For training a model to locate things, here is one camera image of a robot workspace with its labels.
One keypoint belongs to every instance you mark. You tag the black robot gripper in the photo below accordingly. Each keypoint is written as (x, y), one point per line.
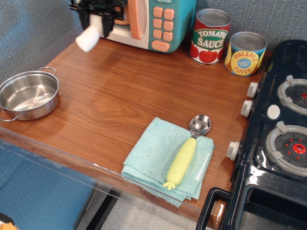
(108, 9)

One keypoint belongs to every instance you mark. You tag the white plush mushroom toy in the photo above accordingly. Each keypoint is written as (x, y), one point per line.
(88, 39)

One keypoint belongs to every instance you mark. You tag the teal toy microwave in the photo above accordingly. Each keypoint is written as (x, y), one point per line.
(157, 25)

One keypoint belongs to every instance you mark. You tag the stainless steel pot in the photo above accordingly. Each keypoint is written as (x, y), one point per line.
(29, 95)

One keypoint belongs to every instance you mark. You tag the tomato sauce can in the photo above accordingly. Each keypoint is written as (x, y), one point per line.
(211, 29)

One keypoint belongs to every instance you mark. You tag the light blue folded cloth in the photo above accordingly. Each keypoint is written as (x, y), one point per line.
(148, 162)

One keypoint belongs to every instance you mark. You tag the pineapple slices can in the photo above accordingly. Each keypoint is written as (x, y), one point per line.
(245, 53)

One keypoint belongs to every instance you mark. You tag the orange plush toy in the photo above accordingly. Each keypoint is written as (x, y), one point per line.
(8, 226)

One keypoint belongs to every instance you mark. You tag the black toy stove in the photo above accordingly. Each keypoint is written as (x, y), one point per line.
(269, 179)

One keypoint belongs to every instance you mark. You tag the spoon with yellow handle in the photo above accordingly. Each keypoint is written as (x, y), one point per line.
(199, 126)

